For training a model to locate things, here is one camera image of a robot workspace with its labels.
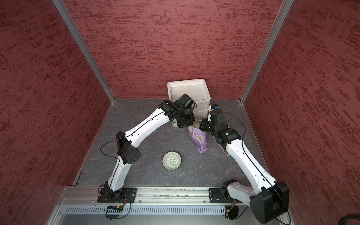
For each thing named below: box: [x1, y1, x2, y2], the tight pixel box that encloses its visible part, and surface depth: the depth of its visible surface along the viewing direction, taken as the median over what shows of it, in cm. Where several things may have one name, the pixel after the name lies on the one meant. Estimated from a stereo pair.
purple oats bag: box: [187, 126, 209, 154], surface depth 83 cm
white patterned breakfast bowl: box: [162, 150, 182, 171], surface depth 86 cm
